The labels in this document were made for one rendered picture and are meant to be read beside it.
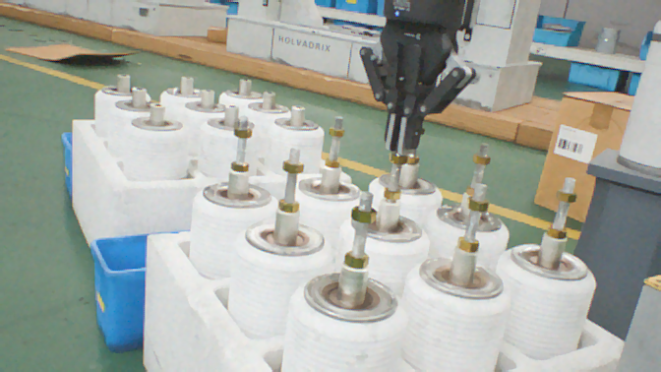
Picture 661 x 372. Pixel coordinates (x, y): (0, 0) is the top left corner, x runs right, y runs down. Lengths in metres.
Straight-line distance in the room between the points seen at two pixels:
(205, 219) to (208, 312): 0.11
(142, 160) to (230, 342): 0.44
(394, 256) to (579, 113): 1.11
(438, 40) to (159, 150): 0.49
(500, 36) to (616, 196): 1.75
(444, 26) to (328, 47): 2.34
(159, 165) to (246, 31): 2.30
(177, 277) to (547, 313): 0.37
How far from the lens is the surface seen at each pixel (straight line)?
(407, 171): 0.79
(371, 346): 0.47
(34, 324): 0.94
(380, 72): 0.63
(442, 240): 0.69
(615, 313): 0.98
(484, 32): 2.64
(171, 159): 0.94
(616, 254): 0.95
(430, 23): 0.57
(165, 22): 3.70
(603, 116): 1.63
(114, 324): 0.84
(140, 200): 0.92
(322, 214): 0.70
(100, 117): 1.17
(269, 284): 0.56
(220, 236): 0.66
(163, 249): 0.72
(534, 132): 2.44
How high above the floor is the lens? 0.49
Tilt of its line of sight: 19 degrees down
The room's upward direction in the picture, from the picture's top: 8 degrees clockwise
